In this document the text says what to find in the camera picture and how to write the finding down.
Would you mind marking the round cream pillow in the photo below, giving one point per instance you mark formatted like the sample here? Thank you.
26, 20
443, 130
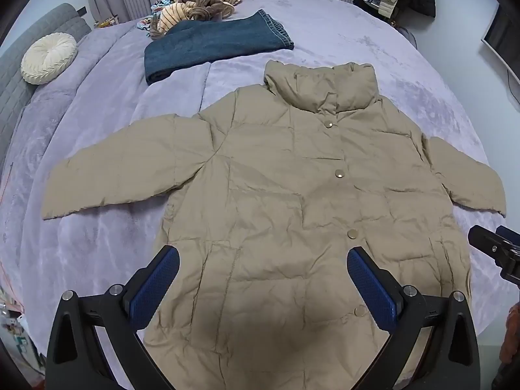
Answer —
46, 59

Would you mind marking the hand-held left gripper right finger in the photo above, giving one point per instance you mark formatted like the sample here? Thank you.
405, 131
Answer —
371, 288

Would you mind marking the bed with lavender blanket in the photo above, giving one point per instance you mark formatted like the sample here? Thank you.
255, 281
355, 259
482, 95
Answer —
365, 48

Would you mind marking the small black headboard device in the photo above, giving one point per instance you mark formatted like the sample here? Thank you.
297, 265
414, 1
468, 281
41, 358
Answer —
82, 9

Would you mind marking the folded blue jeans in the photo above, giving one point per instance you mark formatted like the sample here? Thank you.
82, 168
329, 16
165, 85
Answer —
211, 44

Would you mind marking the bedside clutter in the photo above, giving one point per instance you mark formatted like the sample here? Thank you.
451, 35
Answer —
12, 325

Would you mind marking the beige puffer jacket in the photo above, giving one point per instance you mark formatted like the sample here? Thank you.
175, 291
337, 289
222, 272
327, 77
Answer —
276, 195

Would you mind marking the grey quilted headboard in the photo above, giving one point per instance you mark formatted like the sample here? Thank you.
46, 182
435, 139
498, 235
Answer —
53, 18

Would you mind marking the wall-mounted television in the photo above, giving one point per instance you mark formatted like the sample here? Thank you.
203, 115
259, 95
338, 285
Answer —
505, 36

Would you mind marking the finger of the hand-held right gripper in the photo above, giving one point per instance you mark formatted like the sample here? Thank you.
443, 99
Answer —
511, 237
485, 239

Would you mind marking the striped tan plush garment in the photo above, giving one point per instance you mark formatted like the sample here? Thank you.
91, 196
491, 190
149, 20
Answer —
191, 8

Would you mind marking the colourful patterned cloth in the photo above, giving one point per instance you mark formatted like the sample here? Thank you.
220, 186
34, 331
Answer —
144, 22

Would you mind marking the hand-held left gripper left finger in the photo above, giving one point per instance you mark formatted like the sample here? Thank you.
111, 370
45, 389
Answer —
156, 284

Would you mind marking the person's right forearm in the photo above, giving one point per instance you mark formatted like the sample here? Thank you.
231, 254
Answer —
511, 333

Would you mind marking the yellow bedside items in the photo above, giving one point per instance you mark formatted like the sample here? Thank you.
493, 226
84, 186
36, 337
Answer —
106, 22

